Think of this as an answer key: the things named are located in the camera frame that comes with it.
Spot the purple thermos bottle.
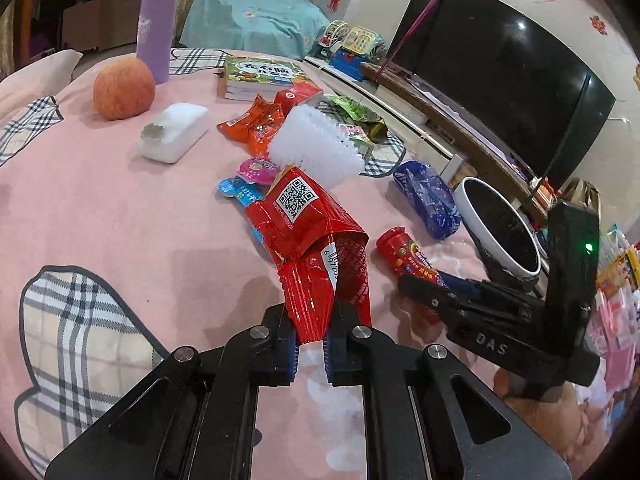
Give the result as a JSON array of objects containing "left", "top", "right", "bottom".
[{"left": 136, "top": 0, "right": 182, "bottom": 85}]

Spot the blue plastic wrapper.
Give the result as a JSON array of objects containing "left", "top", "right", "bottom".
[{"left": 392, "top": 160, "right": 462, "bottom": 241}]

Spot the orange snack wrapper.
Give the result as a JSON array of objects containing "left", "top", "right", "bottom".
[{"left": 216, "top": 94, "right": 287, "bottom": 158}]

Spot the toy cash register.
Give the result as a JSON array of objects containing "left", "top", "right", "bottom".
[{"left": 312, "top": 19, "right": 388, "bottom": 81}]

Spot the black television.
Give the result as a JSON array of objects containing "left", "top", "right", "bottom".
[{"left": 387, "top": 0, "right": 617, "bottom": 191}]

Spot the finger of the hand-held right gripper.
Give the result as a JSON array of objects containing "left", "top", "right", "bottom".
[
  {"left": 397, "top": 274, "right": 501, "bottom": 324},
  {"left": 439, "top": 272, "right": 547, "bottom": 319}
]

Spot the red candy tube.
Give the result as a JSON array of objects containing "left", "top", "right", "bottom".
[{"left": 376, "top": 227, "right": 451, "bottom": 306}]

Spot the teal cloth covered chair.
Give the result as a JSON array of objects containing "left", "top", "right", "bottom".
[{"left": 179, "top": 0, "right": 331, "bottom": 61}]

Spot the white foam block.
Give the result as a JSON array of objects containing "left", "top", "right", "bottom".
[{"left": 139, "top": 102, "right": 211, "bottom": 164}]

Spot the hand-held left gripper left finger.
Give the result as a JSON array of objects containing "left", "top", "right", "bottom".
[{"left": 44, "top": 304, "right": 301, "bottom": 480}]

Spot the beige tote bag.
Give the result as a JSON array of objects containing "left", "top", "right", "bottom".
[{"left": 565, "top": 177, "right": 601, "bottom": 211}]

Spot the blue egg-shaped packet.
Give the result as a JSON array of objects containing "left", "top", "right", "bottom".
[{"left": 218, "top": 176, "right": 271, "bottom": 246}]

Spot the pink printed blanket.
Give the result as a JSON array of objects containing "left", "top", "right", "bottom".
[{"left": 0, "top": 47, "right": 551, "bottom": 480}]

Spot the white foam fruit net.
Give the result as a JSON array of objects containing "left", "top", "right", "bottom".
[{"left": 266, "top": 105, "right": 365, "bottom": 190}]

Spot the magenta thin rod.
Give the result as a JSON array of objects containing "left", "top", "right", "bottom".
[{"left": 376, "top": 0, "right": 453, "bottom": 81}]

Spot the white bin with black bag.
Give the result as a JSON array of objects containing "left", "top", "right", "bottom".
[{"left": 457, "top": 176, "right": 548, "bottom": 293}]

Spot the green picture book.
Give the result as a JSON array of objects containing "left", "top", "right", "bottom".
[{"left": 217, "top": 55, "right": 313, "bottom": 102}]

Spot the red apple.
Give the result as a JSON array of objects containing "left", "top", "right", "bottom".
[{"left": 93, "top": 57, "right": 156, "bottom": 121}]

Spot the green and gold wrapper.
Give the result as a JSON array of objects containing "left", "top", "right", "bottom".
[{"left": 327, "top": 95, "right": 388, "bottom": 143}]

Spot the white television cabinet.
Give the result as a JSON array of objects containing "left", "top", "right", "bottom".
[{"left": 305, "top": 55, "right": 551, "bottom": 221}]

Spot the pink egg-shaped packet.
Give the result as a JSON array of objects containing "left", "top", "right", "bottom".
[{"left": 236, "top": 156, "right": 280, "bottom": 184}]

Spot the person's right hand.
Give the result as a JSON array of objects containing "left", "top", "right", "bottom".
[{"left": 492, "top": 365, "right": 608, "bottom": 461}]

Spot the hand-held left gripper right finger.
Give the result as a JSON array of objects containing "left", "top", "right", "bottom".
[{"left": 322, "top": 300, "right": 573, "bottom": 480}]

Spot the red foil snack wrapper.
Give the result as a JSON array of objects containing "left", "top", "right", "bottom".
[{"left": 244, "top": 167, "right": 373, "bottom": 346}]

